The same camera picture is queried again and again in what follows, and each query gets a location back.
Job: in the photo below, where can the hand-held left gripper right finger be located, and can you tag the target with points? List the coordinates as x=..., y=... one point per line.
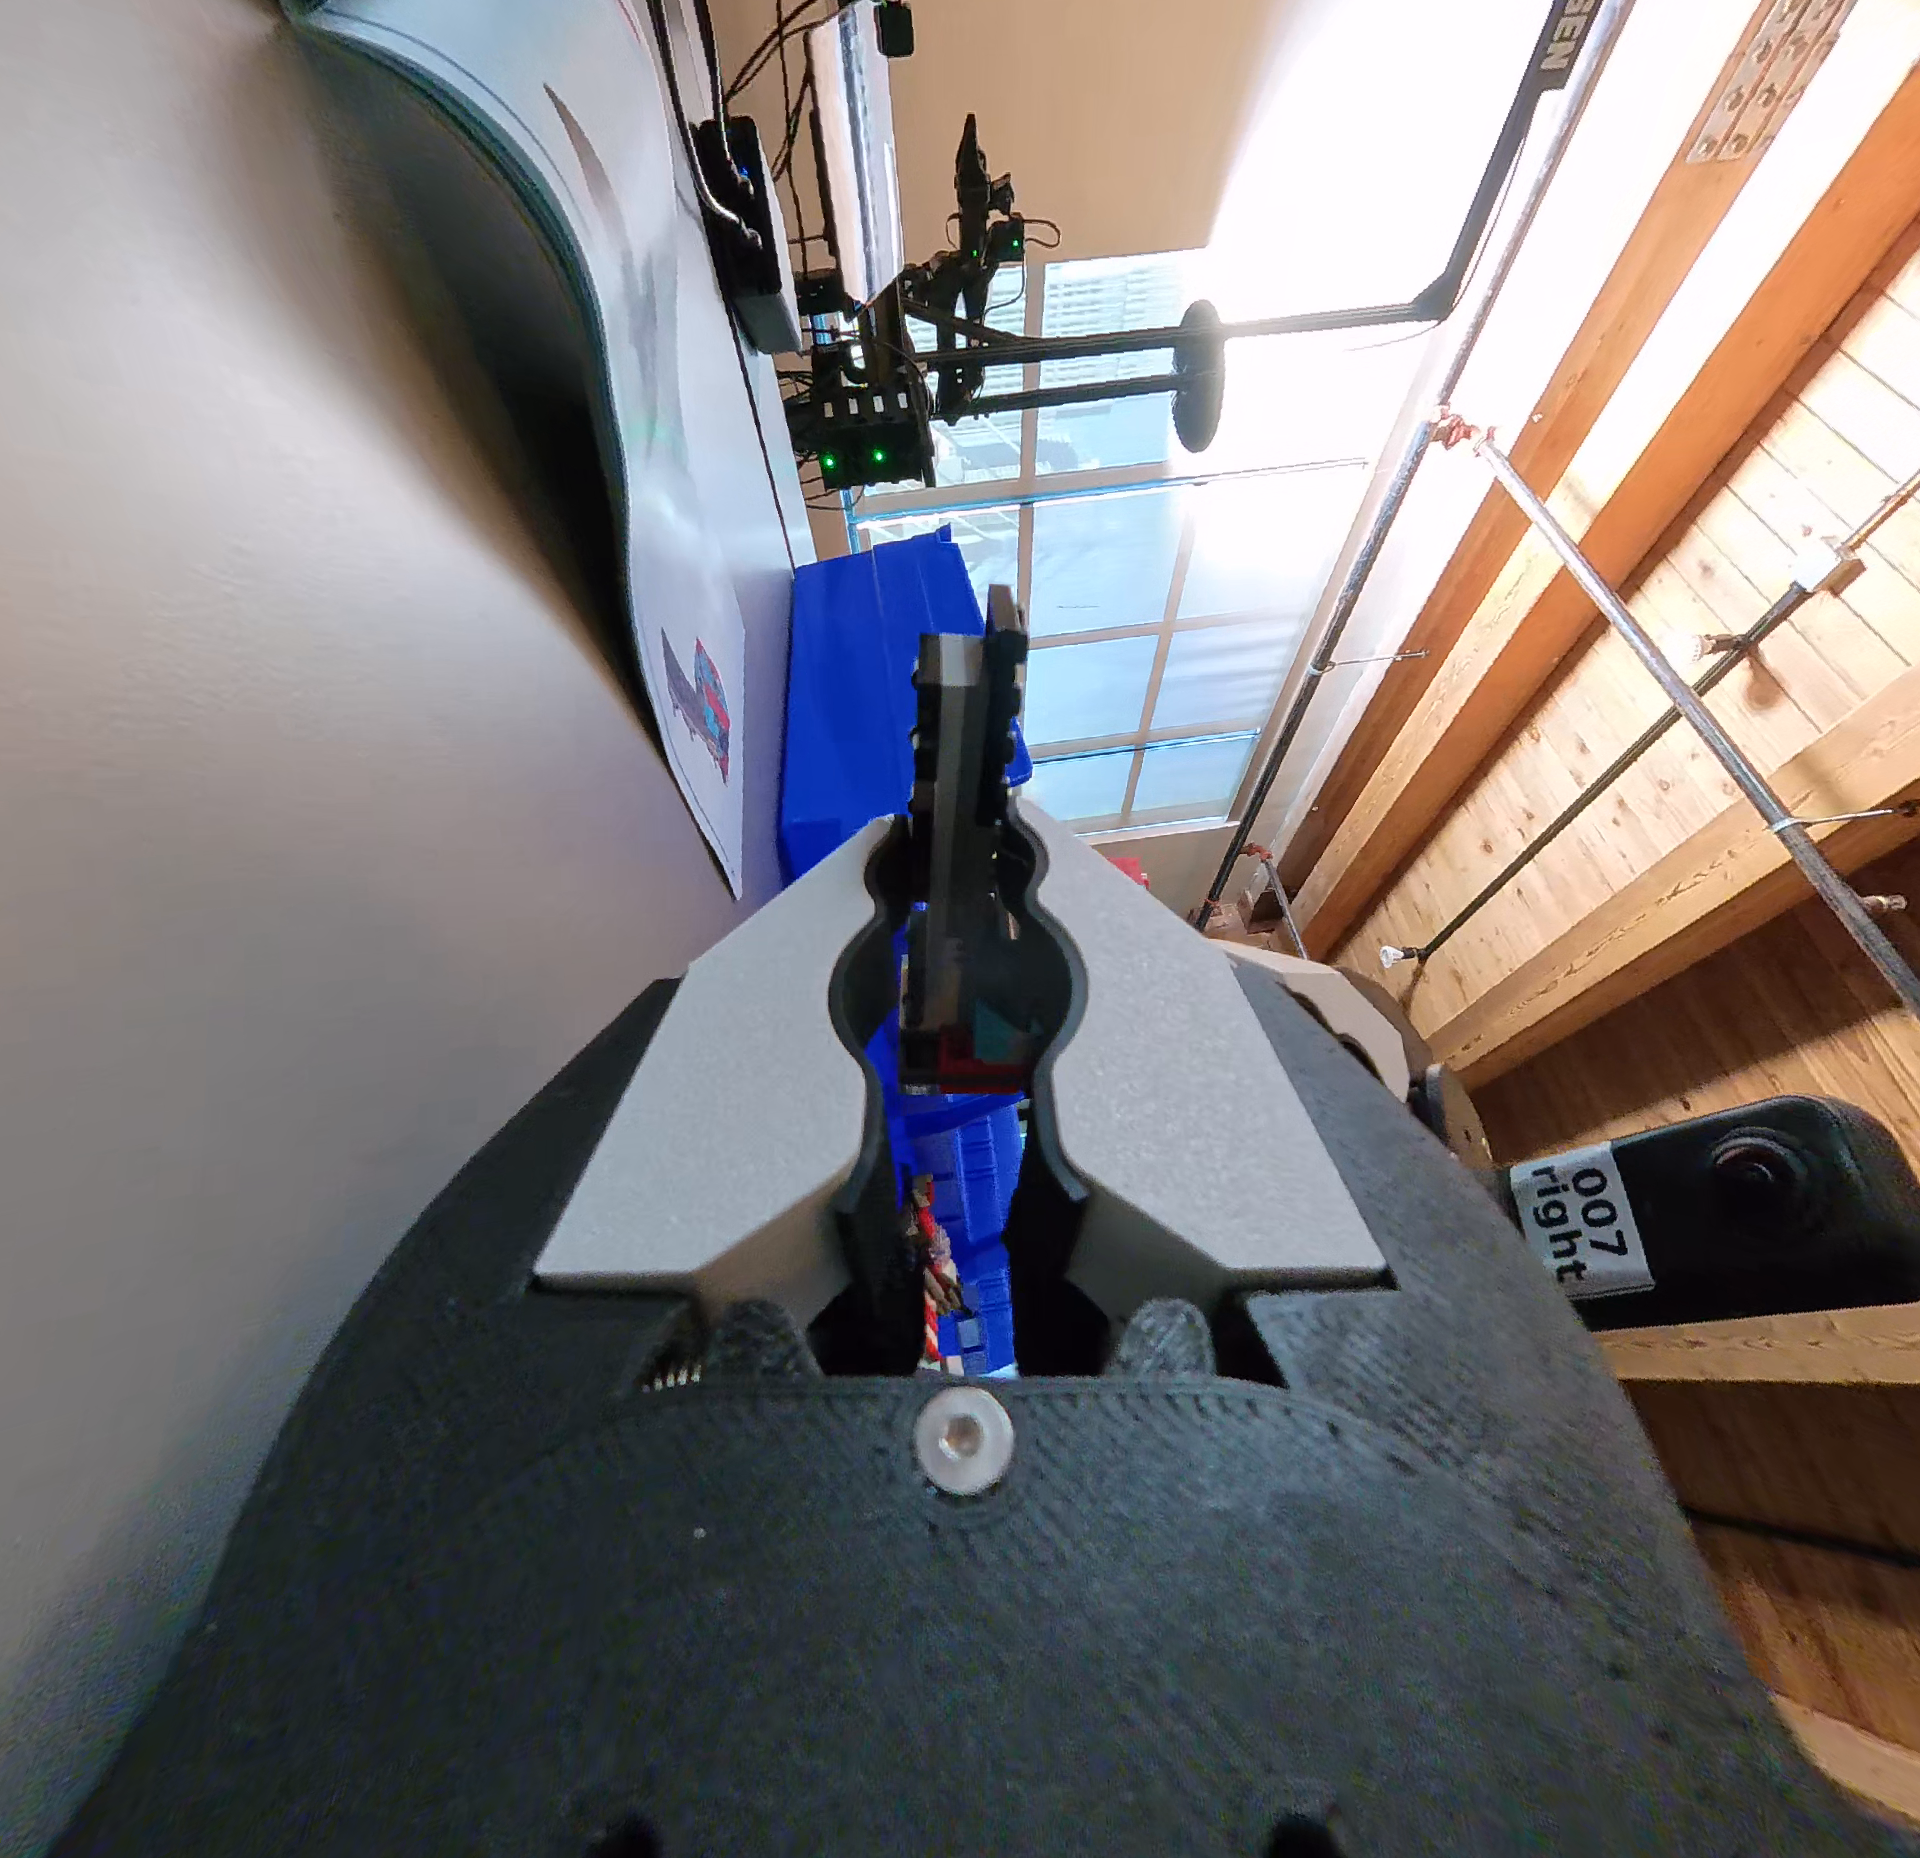
x=1200, y=1137

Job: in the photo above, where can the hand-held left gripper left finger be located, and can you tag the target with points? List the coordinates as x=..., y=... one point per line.
x=705, y=1137

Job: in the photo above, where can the pile of toy bricks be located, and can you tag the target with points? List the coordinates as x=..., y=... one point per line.
x=934, y=1260

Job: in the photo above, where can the toy brick truck model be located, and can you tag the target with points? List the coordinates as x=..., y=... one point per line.
x=960, y=749

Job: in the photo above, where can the blue plastic bin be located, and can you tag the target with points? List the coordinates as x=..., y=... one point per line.
x=847, y=688

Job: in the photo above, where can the grey desk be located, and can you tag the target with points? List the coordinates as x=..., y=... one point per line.
x=298, y=839

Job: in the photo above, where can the thin metal rod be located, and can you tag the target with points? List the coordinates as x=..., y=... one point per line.
x=1278, y=905

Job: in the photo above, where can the black rod spot lamp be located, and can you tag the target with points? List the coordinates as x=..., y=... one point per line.
x=1601, y=780

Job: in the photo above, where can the silver ceiling pipe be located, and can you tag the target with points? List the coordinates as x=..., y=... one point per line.
x=1676, y=688

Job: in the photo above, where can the large grid window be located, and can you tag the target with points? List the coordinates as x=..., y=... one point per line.
x=1111, y=613

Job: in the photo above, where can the black equipment box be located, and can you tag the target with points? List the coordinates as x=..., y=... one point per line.
x=869, y=420

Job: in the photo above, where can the open instruction booklet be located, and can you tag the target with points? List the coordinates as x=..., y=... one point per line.
x=659, y=388

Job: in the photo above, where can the grey power adapter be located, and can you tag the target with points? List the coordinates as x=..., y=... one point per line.
x=772, y=312

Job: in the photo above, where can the computer monitor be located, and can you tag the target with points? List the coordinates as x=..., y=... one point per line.
x=862, y=149

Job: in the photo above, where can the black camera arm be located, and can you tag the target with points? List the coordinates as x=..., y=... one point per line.
x=982, y=203

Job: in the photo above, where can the perforated metal bracket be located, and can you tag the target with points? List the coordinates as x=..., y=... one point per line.
x=1769, y=66

